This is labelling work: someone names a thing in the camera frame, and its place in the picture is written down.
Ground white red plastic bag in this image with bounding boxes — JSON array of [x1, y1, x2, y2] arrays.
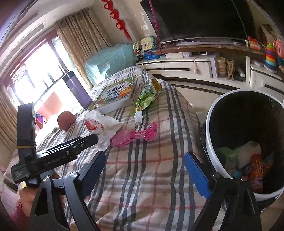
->
[[84, 110, 123, 151]]

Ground white blue wrapper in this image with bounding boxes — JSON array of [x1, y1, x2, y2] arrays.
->
[[236, 141, 261, 168]]

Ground plaid tablecloth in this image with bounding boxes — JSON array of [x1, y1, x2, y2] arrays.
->
[[4, 66, 225, 231]]

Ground teal covered appliance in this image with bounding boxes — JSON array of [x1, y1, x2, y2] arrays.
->
[[84, 43, 137, 86]]

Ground red candy tube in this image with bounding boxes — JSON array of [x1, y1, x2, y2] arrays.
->
[[249, 154, 264, 194]]

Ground black flat screen television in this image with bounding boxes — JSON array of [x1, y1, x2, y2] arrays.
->
[[140, 0, 256, 43]]

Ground rainbow stacking ring toy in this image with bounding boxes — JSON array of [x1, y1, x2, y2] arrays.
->
[[264, 43, 278, 74]]

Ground pink hairbrush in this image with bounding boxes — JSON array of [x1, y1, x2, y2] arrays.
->
[[110, 123, 158, 147]]

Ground green drink carton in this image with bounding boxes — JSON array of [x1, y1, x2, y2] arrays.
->
[[216, 147, 240, 176]]

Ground red heart wall hanging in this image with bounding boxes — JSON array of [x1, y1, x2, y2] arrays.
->
[[101, 0, 132, 41]]

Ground stacked round tins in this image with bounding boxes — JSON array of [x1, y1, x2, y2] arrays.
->
[[217, 57, 226, 77]]

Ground small white bottle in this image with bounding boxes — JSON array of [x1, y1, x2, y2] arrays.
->
[[134, 111, 143, 125]]

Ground toy cash register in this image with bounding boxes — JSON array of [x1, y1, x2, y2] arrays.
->
[[141, 36, 160, 60]]

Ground white trash bin black liner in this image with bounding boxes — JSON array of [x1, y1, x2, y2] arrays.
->
[[203, 90, 283, 207]]

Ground red toy telephone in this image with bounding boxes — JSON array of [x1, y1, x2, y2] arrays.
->
[[247, 36, 261, 50]]

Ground beige curtain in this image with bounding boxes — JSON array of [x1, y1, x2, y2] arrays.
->
[[54, 8, 111, 88]]

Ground children's picture book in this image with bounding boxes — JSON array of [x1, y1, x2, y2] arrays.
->
[[89, 76, 140, 115]]

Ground red apple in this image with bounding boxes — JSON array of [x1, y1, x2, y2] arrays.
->
[[57, 111, 76, 131]]

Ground green snack bag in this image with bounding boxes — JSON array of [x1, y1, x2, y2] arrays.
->
[[131, 78, 162, 116]]

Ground purple thermos bottle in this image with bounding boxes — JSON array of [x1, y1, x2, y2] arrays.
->
[[63, 71, 92, 109]]

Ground white tv cabinet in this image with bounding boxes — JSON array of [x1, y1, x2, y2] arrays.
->
[[136, 45, 283, 101]]

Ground person's left hand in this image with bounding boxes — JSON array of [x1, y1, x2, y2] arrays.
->
[[17, 170, 61, 218]]

